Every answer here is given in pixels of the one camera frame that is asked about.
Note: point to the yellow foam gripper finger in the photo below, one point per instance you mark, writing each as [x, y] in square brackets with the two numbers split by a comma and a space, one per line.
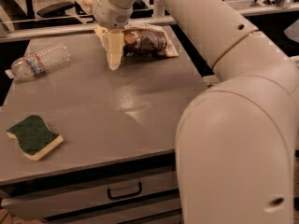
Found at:
[114, 47]
[86, 5]

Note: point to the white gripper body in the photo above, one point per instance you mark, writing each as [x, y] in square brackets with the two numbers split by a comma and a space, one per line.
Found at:
[109, 12]

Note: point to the clear plastic water bottle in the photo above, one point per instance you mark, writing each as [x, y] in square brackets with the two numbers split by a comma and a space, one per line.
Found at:
[39, 62]

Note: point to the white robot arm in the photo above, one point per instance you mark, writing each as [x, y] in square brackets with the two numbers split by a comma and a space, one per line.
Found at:
[235, 141]

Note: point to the upright water bottle background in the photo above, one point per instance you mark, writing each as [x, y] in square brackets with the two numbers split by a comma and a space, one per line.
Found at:
[158, 10]

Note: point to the black office chair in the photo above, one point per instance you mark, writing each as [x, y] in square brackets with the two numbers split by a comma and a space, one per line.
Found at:
[46, 3]

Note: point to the brown bread bag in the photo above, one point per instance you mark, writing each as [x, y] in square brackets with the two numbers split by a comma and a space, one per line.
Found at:
[143, 39]

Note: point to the grey metal railing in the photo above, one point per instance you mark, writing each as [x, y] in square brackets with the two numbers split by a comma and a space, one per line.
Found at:
[26, 34]

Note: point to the grey drawer cabinet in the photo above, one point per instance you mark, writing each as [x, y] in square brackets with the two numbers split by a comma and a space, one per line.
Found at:
[118, 126]

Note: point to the green yellow sponge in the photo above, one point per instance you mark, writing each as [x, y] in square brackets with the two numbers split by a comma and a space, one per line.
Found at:
[34, 137]

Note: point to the black drawer handle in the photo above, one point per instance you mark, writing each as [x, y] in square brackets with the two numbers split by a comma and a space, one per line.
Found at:
[124, 192]

